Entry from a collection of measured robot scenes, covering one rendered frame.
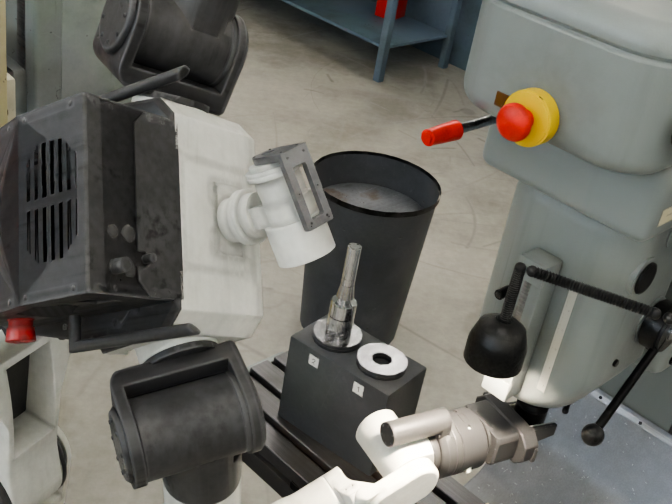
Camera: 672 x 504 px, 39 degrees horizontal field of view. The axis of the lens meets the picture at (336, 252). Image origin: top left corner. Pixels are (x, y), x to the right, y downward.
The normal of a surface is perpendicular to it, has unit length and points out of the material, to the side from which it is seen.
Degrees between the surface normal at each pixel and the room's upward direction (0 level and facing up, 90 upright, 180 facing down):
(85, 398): 0
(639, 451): 63
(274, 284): 0
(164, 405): 14
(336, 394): 90
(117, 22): 71
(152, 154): 58
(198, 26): 81
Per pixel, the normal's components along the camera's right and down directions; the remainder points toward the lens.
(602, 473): -0.56, -0.14
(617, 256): -0.11, 0.49
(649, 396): -0.71, 0.26
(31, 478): 0.89, 0.21
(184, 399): 0.10, -0.71
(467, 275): 0.15, -0.85
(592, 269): -0.48, 0.38
